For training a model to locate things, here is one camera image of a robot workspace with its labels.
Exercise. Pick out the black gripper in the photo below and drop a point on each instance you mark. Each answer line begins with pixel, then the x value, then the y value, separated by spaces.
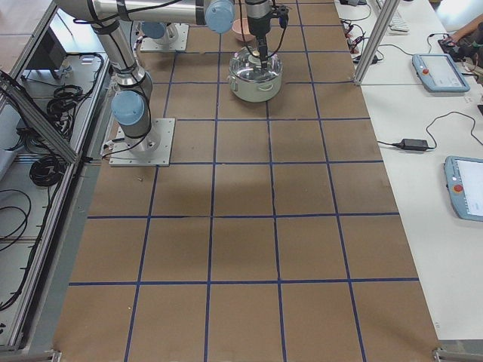
pixel 259 26

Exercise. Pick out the pink bowl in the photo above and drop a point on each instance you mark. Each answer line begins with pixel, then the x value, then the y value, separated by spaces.
pixel 241 31

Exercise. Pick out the far blue teach pendant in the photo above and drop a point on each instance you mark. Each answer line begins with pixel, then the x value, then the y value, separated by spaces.
pixel 439 74

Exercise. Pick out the aluminium frame post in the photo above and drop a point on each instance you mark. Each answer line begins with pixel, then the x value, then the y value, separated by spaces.
pixel 377 34

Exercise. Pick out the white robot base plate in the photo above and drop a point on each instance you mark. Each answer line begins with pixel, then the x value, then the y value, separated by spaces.
pixel 154 150

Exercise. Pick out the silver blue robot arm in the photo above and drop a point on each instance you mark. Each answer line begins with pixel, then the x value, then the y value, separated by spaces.
pixel 130 105
pixel 201 31

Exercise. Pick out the black power adapter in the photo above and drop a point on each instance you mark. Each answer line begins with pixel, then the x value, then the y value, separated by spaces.
pixel 414 145

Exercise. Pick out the white green cooking pot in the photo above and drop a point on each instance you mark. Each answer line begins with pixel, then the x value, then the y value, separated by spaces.
pixel 254 91

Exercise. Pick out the white keyboard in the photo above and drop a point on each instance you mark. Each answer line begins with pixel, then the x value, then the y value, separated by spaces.
pixel 397 25

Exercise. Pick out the near blue teach pendant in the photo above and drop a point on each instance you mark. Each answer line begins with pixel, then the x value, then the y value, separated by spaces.
pixel 464 183

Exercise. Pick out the glass pot lid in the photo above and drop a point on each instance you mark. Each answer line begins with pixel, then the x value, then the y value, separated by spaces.
pixel 246 66

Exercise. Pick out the blue teach pendant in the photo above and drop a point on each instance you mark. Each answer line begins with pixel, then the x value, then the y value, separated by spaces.
pixel 464 183
pixel 439 74

